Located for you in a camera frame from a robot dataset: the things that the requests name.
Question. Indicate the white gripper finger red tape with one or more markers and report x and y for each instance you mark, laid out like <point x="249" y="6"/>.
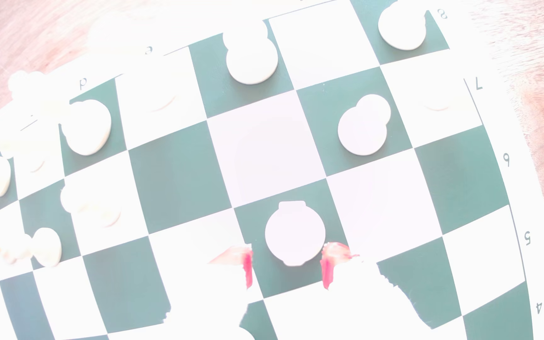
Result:
<point x="371" y="307"/>
<point x="206" y="302"/>

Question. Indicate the green and cream chess mat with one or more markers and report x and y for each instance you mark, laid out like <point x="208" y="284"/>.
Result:
<point x="177" y="174"/>

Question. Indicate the white queen piece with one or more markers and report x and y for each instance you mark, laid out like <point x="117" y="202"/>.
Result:
<point x="85" y="127"/>

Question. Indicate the white king piece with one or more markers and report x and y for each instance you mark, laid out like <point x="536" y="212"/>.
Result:
<point x="157" y="91"/>

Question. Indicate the white bishop piece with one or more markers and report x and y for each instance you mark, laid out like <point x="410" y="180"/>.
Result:
<point x="33" y="160"/>
<point x="251" y="59"/>

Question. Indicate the white rook piece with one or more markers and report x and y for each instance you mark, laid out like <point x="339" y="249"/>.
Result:
<point x="402" y="26"/>

